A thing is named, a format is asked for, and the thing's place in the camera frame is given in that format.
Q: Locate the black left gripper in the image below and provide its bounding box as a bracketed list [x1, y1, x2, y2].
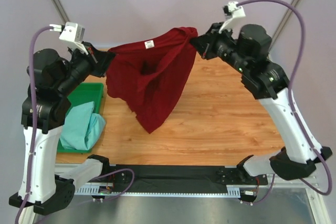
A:
[55, 39, 115, 94]

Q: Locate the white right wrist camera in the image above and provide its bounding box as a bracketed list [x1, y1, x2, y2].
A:
[218, 1, 246, 34]

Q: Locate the light teal t-shirt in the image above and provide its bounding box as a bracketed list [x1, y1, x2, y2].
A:
[60, 101, 106, 151]

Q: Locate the slotted white cable duct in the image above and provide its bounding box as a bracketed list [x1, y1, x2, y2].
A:
[75, 185, 240, 198]

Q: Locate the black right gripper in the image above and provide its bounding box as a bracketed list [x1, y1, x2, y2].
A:
[191, 20, 248, 72]

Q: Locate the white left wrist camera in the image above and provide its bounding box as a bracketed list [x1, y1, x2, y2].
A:
[49, 22, 88, 55]

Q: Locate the aluminium frame rail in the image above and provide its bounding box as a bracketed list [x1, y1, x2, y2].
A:
[274, 175, 319, 188]

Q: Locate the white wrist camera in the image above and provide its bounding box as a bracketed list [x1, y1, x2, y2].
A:
[49, 22, 88, 55]
[218, 1, 246, 34]

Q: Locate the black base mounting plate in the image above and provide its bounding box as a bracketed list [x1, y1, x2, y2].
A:
[101, 165, 268, 192]

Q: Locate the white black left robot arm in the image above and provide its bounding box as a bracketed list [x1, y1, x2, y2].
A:
[9, 42, 115, 216]

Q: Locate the dark red t-shirt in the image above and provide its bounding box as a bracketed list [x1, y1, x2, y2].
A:
[106, 27, 198, 133]

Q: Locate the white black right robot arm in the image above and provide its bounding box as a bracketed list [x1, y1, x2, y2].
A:
[190, 23, 332, 184]

